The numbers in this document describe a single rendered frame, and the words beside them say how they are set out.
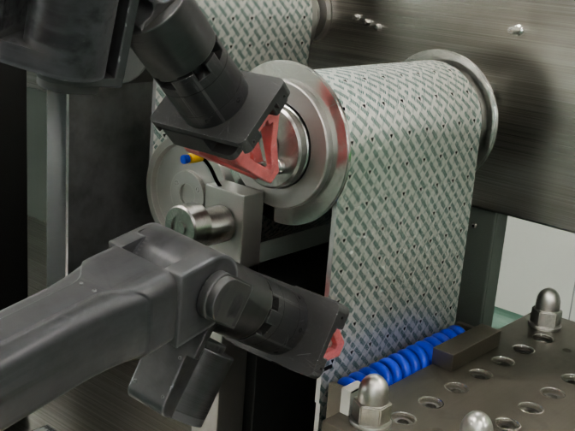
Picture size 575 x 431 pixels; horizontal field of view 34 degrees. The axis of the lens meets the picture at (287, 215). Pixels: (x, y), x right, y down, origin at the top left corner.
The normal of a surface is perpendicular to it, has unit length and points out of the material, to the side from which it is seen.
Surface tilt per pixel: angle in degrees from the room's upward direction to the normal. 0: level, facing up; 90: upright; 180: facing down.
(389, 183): 90
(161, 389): 66
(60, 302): 11
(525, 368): 0
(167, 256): 45
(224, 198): 90
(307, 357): 60
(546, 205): 90
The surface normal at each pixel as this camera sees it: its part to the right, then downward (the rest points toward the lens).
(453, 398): 0.07, -0.96
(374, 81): 0.41, -0.73
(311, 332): -0.53, -0.33
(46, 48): -0.29, 0.32
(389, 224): 0.75, 0.24
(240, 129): -0.39, -0.56
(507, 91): -0.66, 0.17
